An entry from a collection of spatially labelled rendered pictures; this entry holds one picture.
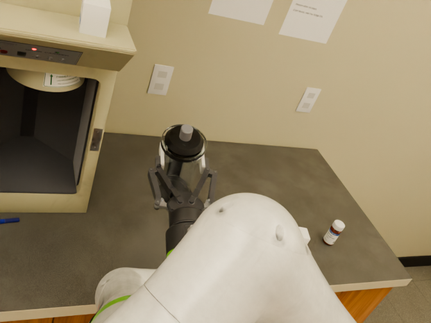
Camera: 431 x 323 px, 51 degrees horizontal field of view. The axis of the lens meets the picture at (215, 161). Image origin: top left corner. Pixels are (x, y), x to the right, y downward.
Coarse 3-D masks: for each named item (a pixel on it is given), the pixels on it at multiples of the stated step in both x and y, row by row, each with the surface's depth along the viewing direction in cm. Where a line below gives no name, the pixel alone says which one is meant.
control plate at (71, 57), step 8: (0, 40) 82; (0, 48) 86; (8, 48) 86; (16, 48) 86; (24, 48) 86; (40, 48) 86; (48, 48) 86; (56, 48) 86; (24, 56) 91; (32, 56) 91; (40, 56) 91; (56, 56) 91; (64, 56) 91; (72, 56) 91; (80, 56) 91; (72, 64) 96
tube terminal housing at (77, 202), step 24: (0, 0) 87; (24, 0) 88; (48, 0) 89; (72, 0) 91; (120, 0) 93; (48, 72) 99; (72, 72) 101; (96, 72) 102; (96, 96) 109; (96, 120) 110
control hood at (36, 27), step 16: (0, 16) 82; (16, 16) 84; (32, 16) 86; (48, 16) 88; (64, 16) 91; (0, 32) 79; (16, 32) 80; (32, 32) 81; (48, 32) 83; (64, 32) 85; (112, 32) 92; (128, 32) 95; (64, 48) 86; (80, 48) 86; (96, 48) 87; (112, 48) 87; (128, 48) 89; (80, 64) 96; (96, 64) 96; (112, 64) 96
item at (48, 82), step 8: (8, 72) 103; (16, 72) 102; (24, 72) 102; (32, 72) 101; (40, 72) 101; (16, 80) 102; (24, 80) 102; (32, 80) 102; (40, 80) 102; (48, 80) 102; (56, 80) 103; (64, 80) 104; (72, 80) 106; (80, 80) 109; (40, 88) 102; (48, 88) 103; (56, 88) 104; (64, 88) 105; (72, 88) 107
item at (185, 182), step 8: (168, 128) 108; (168, 152) 104; (200, 152) 106; (168, 160) 107; (176, 160) 104; (168, 168) 109; (176, 168) 108; (184, 168) 108; (192, 168) 109; (168, 176) 111; (176, 176) 110; (184, 176) 111; (192, 176) 113; (160, 184) 116; (176, 184) 113; (184, 184) 113; (168, 200) 119
